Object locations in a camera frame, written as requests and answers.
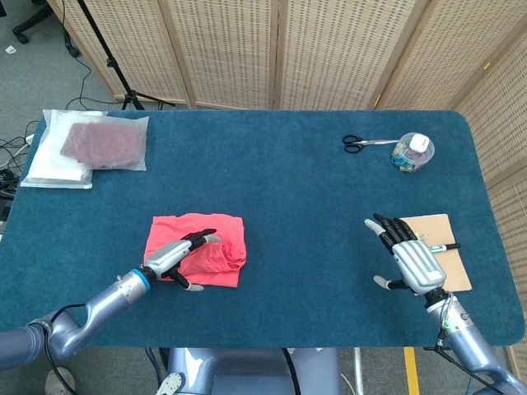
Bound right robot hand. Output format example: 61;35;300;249
364;212;448;296

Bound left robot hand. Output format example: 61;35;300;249
144;228;222;292

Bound red t-shirt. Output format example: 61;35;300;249
142;211;249;289

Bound kraft spiral notebook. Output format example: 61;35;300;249
401;212;473;294

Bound clear jar of binder clips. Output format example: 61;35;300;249
389;132;436;174

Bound plastic bag with maroon garment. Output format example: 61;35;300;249
49;113;150;173

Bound blue-grey robot torso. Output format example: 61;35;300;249
154;347;343;395

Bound plastic bag with white garment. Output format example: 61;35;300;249
19;109;109;190

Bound blue carpet table cover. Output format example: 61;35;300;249
0;109;526;349

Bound grey shoe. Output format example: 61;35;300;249
44;369;77;395

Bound black tripod stand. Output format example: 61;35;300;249
76;0;176;111

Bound wicker folding screen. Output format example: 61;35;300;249
47;0;527;395

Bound black office chair base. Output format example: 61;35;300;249
12;0;82;58

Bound black-handled scissors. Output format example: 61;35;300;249
341;134;400;156

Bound black floor cables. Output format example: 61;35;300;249
0;118;36;215

